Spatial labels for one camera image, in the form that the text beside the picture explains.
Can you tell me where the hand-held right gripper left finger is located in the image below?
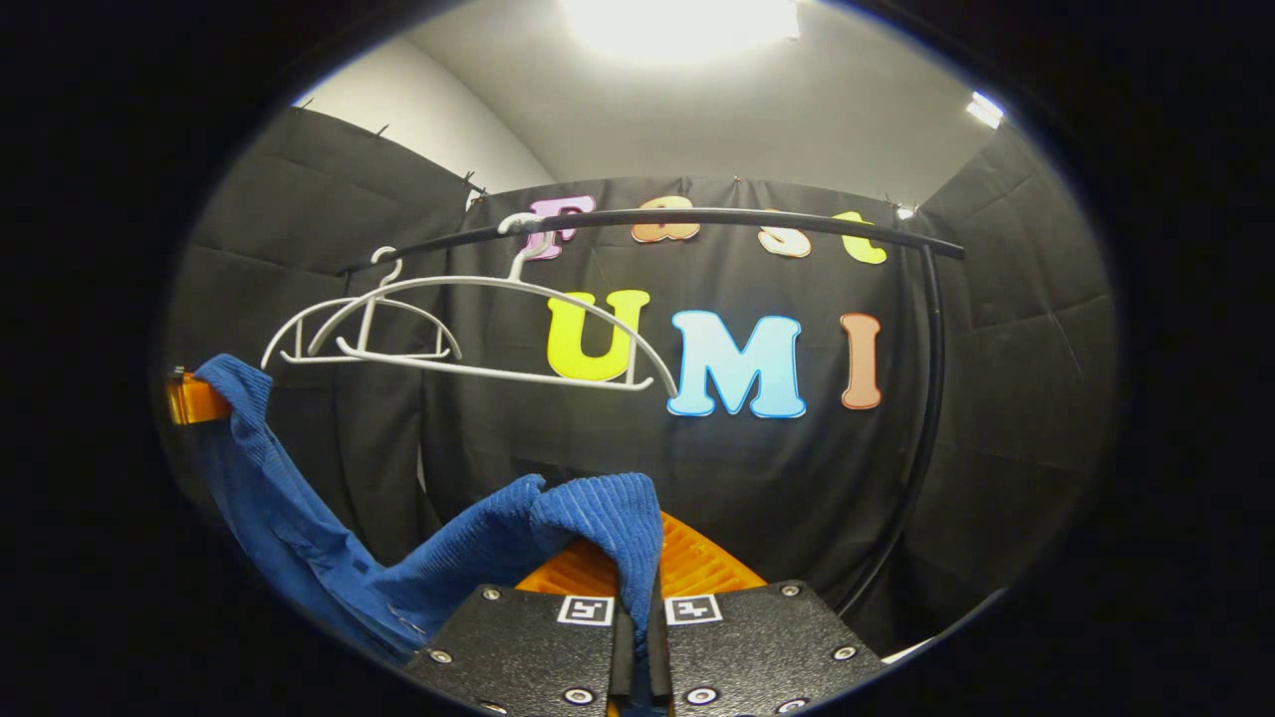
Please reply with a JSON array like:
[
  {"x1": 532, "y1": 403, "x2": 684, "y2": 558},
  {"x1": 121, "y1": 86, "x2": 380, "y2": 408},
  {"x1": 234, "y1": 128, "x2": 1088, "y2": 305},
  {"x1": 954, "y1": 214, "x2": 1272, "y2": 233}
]
[{"x1": 401, "y1": 538, "x2": 636, "y2": 717}]

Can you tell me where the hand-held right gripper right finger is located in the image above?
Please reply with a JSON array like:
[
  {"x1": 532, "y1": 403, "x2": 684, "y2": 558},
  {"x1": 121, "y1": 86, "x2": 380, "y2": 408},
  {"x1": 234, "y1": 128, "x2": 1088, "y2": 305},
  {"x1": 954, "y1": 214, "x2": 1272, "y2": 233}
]
[{"x1": 637, "y1": 510, "x2": 888, "y2": 717}]

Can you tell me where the blue corduroy jacket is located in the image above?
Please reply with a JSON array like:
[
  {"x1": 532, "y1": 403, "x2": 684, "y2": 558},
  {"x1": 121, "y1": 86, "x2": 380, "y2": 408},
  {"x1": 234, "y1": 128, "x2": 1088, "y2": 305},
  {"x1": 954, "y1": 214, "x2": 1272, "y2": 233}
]
[{"x1": 194, "y1": 354, "x2": 666, "y2": 666}]

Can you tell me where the white plastic hanger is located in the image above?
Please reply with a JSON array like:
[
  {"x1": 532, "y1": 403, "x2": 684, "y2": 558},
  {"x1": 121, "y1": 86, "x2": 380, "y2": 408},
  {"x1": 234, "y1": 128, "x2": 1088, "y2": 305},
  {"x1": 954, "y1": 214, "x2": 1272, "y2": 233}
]
[
  {"x1": 307, "y1": 212, "x2": 680, "y2": 397},
  {"x1": 261, "y1": 247, "x2": 464, "y2": 371}
]

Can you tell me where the black metal clothes rack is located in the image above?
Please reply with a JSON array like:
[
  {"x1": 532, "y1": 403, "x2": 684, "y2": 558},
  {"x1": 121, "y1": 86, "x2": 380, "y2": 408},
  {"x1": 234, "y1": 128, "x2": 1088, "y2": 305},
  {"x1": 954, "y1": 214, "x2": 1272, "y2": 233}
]
[{"x1": 337, "y1": 206, "x2": 967, "y2": 616}]

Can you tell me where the black backdrop cloth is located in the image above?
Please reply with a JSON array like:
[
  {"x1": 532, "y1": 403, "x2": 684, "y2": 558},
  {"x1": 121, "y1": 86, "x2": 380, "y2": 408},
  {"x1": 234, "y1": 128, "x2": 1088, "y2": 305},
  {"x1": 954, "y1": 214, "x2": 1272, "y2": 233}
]
[{"x1": 164, "y1": 105, "x2": 1117, "y2": 658}]

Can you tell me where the large ceiling light panel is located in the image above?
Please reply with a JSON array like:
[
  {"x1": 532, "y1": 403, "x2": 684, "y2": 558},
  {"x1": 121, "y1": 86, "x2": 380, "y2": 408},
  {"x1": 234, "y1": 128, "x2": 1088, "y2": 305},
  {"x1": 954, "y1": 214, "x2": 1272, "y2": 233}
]
[{"x1": 563, "y1": 0, "x2": 803, "y2": 61}]

